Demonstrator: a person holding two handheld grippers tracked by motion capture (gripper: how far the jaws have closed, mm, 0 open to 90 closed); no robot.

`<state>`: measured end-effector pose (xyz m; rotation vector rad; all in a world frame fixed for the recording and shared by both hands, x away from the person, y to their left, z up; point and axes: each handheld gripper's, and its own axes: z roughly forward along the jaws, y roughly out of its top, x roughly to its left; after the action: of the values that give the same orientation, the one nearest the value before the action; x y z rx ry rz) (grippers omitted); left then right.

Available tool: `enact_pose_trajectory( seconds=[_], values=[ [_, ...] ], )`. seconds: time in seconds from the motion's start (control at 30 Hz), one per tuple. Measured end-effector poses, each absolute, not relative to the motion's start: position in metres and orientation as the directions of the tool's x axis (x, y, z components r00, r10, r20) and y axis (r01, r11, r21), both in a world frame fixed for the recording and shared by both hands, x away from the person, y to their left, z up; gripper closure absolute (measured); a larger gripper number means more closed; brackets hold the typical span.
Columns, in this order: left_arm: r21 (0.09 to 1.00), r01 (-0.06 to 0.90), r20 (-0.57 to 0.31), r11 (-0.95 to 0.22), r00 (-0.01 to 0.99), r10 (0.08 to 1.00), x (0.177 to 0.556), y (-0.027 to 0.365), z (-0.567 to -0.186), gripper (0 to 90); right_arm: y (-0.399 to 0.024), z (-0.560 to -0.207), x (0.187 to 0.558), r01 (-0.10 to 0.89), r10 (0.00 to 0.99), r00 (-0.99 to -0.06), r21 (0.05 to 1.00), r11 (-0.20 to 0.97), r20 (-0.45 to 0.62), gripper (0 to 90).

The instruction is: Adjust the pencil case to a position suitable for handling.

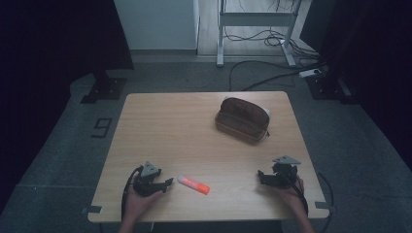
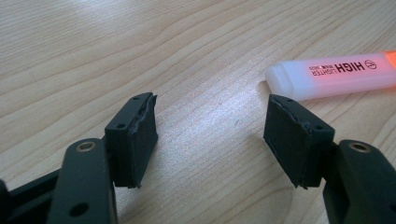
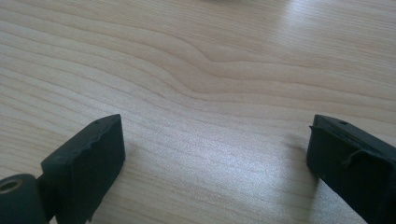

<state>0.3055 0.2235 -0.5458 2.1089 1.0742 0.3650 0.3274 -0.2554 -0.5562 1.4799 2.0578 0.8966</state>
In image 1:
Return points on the white power strip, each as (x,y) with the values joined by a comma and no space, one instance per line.
(310,73)

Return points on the person's left hand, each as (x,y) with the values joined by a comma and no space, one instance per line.
(139,202)

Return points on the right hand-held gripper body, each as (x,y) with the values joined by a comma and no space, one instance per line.
(284,174)

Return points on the white desk frame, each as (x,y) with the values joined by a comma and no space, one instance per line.
(256,18)

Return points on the person's right hand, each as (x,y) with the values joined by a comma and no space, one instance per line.
(291,195)

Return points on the orange and white pen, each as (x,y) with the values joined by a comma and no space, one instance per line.
(193,184)

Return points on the black stand base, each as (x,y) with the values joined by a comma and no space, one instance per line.
(327,88)
(105,89)

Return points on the brown pencil case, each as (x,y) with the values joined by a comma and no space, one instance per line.
(243,120)

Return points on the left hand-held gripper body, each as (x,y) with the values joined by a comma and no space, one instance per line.
(145,183)

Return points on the dark curtain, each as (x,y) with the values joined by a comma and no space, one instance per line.
(48,48)
(372,48)

